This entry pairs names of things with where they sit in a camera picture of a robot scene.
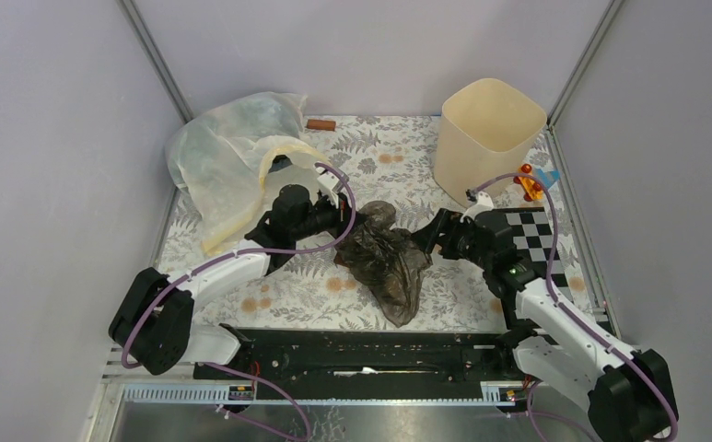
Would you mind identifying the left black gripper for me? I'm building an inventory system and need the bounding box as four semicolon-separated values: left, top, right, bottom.
291;190;367;242

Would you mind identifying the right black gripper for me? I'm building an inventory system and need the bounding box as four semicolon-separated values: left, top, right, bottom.
409;208;491;270

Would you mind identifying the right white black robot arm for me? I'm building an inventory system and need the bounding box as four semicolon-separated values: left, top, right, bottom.
412;209;678;441

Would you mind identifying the beige plastic trash bin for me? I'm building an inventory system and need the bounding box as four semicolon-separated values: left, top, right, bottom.
433;78;547;206

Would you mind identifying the floral patterned table mat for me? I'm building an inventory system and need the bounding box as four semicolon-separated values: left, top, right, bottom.
154;113;595;333

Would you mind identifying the dark trash bag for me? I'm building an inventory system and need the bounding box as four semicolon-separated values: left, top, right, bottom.
335;201;432;328

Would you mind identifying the grey slotted cable duct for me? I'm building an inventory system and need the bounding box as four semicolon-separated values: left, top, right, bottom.
123;379;517;407

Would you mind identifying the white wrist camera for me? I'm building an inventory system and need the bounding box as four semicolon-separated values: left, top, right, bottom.
461;189;495;220
314;162;346;209

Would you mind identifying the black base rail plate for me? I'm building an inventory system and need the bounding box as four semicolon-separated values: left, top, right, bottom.
228;329;531;398

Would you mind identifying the orange red toy car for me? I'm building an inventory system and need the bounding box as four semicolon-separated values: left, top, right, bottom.
513;163;544;202

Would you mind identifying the brown cylinder stick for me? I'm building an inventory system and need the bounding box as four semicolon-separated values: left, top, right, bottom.
306;119;336;132

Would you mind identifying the left aluminium frame post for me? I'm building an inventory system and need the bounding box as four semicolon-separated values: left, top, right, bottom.
116;0;195;123

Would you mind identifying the black white checkerboard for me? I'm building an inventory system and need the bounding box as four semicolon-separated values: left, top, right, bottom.
496;207;570;328

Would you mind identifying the blue paper piece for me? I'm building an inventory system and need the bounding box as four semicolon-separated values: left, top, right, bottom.
535;169;560;189

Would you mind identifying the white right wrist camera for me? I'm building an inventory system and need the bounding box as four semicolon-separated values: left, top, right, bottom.
461;189;495;220

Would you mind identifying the right aluminium frame post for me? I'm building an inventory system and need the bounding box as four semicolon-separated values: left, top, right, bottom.
546;0;626;127

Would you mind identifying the translucent white plastic bag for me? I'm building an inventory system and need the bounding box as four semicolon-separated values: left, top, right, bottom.
165;92;329;256

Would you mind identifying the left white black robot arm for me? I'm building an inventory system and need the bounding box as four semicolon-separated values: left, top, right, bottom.
108;184;358;378

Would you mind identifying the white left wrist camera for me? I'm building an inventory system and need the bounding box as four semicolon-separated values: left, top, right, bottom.
314;162;346;209

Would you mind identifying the aluminium frame post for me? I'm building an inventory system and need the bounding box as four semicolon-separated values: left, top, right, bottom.
116;0;195;123
546;0;626;127

